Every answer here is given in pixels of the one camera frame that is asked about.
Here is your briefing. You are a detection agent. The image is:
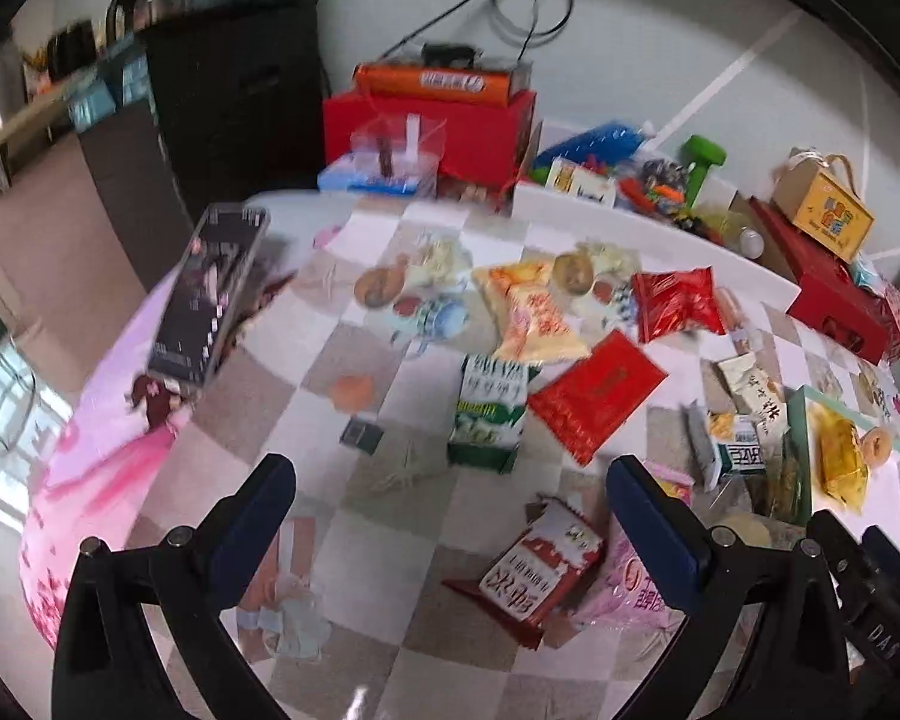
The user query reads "purple swiss roll packet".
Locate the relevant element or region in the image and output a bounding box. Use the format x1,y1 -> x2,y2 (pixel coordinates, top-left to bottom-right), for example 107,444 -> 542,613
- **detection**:
571,491 -> 673,631

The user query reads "yellow soft bread packet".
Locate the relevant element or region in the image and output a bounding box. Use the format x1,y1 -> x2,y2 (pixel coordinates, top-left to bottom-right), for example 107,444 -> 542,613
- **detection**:
814,406 -> 868,514

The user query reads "white green small snack packet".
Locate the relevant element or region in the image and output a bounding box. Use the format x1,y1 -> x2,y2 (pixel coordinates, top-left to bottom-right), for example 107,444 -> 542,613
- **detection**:
681,351 -> 794,496

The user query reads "green rimmed white tray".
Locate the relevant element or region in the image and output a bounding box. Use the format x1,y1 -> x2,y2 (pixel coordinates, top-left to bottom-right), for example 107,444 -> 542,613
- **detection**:
787,385 -> 900,550

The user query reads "red white biscuit packet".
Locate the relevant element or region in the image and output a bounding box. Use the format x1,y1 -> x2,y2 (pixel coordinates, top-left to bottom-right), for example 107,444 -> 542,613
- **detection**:
443,497 -> 605,650

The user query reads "flat red snack packet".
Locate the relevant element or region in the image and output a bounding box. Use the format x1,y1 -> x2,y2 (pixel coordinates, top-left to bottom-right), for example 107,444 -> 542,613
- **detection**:
528,330 -> 668,466

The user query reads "shiny red snack packet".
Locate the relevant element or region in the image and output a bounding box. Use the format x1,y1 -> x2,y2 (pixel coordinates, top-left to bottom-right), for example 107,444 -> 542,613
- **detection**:
631,266 -> 727,344

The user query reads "green white biscuit packet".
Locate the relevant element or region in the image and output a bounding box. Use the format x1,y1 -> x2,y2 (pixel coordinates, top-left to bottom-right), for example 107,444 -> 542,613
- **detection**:
447,355 -> 541,475

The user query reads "large red gift box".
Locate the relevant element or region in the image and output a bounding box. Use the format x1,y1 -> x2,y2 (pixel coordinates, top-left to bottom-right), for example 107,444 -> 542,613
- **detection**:
743,199 -> 889,364

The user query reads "orange yellow snack packet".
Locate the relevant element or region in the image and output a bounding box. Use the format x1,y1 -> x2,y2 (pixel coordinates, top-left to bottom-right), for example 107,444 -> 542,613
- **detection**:
471,260 -> 590,366

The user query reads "checkered printed tablecloth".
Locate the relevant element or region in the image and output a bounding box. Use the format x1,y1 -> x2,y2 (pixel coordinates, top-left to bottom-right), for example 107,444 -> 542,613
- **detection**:
17,190 -> 900,720

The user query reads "black smartphone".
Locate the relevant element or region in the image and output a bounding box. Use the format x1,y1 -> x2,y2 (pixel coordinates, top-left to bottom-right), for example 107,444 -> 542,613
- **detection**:
148,203 -> 269,394

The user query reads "green dumbbell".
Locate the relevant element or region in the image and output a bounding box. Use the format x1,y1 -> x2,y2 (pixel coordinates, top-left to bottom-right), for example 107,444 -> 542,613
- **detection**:
681,135 -> 727,206

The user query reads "white cardboard toy box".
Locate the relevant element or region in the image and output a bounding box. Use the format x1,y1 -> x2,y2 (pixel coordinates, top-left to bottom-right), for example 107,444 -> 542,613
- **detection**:
546,158 -> 617,206

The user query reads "blue bead bag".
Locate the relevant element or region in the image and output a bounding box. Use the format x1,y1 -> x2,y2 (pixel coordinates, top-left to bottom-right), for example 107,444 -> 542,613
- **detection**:
532,119 -> 645,169

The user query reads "red box at back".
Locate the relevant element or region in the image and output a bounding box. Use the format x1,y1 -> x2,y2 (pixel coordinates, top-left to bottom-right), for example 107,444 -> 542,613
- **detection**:
323,91 -> 536,190

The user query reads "clear plastic box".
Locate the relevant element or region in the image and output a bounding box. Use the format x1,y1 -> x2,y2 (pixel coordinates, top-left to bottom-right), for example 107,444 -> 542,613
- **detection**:
351,114 -> 447,199

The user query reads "orange long box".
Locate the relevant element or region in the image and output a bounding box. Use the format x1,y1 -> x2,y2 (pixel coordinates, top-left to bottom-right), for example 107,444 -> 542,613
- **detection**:
352,62 -> 533,107

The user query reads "yellow cardboard handle box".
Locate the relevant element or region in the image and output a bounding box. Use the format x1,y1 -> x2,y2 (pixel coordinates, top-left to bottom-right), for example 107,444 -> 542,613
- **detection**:
772,148 -> 875,263

